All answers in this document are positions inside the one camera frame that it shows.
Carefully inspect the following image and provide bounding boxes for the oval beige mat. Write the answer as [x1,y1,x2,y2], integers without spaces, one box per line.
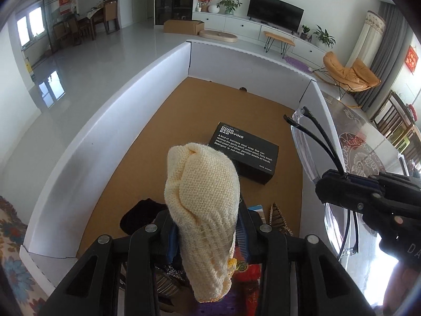
[199,29,238,43]

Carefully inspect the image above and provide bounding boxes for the black television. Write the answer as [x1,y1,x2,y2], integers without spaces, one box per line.
[247,0,305,33]

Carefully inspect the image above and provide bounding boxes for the orange lounge chair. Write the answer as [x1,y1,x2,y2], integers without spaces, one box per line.
[312,52,381,101]

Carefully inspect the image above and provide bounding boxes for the air conditioner with fabric cover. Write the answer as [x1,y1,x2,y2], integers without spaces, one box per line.
[349,11,387,73]

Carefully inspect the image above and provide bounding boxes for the cream knitted cloth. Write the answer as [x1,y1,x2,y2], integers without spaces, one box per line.
[164,142,249,303]

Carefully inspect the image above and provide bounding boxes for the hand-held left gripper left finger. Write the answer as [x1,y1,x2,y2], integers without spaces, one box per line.
[39,211,180,316]

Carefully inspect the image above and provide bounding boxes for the person's right hand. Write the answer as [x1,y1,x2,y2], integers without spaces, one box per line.
[383,263,421,316]

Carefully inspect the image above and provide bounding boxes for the wooden slatted chair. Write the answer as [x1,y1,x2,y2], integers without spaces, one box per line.
[372,90,417,145]

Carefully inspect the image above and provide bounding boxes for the purple round mat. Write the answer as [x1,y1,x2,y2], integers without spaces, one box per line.
[284,56,311,73]

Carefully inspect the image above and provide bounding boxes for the white television cabinet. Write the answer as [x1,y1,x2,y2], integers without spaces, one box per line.
[192,11,329,61]

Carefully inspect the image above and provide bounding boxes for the green leafy potted plant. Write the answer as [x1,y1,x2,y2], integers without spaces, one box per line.
[217,0,242,15]

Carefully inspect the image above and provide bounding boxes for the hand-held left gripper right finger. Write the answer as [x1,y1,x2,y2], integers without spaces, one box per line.
[234,201,375,316]

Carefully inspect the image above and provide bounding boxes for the red wall decoration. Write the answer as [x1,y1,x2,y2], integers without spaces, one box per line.
[406,45,418,72]

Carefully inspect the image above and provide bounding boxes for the red fabric pouch ornament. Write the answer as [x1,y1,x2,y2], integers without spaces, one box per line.
[236,263,264,316]

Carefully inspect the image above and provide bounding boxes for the wooden dining table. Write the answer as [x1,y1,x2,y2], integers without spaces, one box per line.
[76,3,109,40]

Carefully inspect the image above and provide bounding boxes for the wooden bench with metal legs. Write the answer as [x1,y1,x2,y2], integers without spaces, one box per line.
[263,31,295,55]

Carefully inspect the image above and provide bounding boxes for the floral patterned cloth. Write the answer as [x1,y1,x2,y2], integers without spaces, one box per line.
[0,196,50,316]

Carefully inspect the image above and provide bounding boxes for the black rectangular box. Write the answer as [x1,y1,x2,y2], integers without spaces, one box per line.
[209,122,279,185]

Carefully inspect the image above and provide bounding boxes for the white cardboard box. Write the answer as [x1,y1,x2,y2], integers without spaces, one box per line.
[19,39,346,316]

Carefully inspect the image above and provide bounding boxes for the large potted plant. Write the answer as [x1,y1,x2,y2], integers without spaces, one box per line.
[312,24,336,47]

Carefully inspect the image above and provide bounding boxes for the gold toothed hair clip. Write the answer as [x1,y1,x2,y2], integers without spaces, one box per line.
[269,203,294,236]

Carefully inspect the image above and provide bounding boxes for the brown cardboard box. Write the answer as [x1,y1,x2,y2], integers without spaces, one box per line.
[163,19,205,36]

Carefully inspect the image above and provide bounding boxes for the dark dining chair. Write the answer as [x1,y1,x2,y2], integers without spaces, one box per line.
[67,16,83,45]
[53,21,71,51]

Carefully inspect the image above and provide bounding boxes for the black velvet hair accessory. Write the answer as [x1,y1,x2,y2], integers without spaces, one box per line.
[120,198,169,235]

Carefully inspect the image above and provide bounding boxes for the clear safety glasses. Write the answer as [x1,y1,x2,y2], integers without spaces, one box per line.
[283,106,360,258]

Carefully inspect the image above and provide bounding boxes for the grey curtain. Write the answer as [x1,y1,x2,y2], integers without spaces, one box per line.
[355,2,413,112]

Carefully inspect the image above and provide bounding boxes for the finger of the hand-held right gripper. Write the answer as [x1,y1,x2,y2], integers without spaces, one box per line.
[315,175,383,210]
[322,169,383,185]

